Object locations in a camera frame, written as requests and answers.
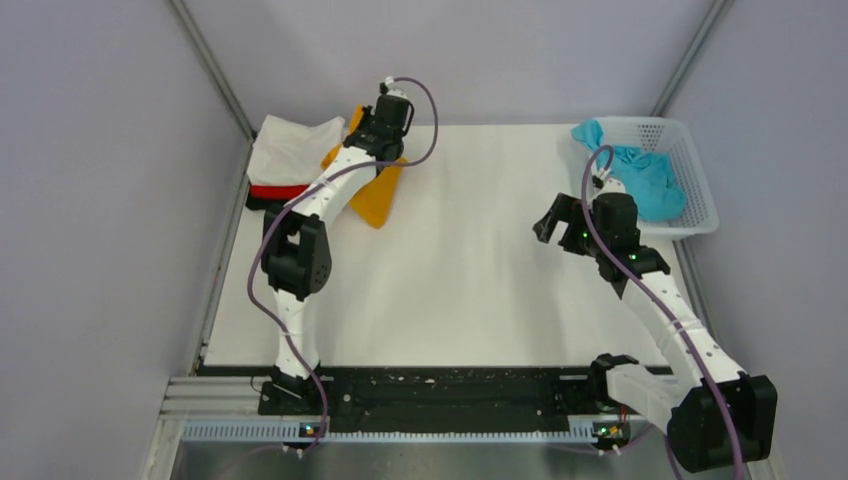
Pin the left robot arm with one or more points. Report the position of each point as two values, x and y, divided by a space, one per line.
362 174

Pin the aluminium frame rail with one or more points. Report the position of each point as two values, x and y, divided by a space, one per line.
223 403

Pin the yellow t-shirt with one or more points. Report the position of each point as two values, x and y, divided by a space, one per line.
373 202

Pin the red folded t-shirt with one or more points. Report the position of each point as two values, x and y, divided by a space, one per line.
276 193

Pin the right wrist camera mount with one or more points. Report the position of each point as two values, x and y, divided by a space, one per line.
607 184

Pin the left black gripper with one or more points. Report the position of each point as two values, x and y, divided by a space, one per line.
367 114

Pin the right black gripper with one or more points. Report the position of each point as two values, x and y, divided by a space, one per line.
567 209

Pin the black folded t-shirt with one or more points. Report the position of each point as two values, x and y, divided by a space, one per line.
254 203

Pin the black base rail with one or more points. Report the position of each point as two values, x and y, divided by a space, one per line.
449 400

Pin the white folded t-shirt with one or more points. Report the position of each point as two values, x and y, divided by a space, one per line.
286 153

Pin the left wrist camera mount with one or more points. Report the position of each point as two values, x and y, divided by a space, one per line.
389 87

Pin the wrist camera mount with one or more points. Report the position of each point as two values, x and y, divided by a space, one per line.
389 87
607 184

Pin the blue t-shirt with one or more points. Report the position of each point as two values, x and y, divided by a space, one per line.
647 176

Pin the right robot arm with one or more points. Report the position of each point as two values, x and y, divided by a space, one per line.
714 414

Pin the white plastic basket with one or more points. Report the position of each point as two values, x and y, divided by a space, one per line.
666 136

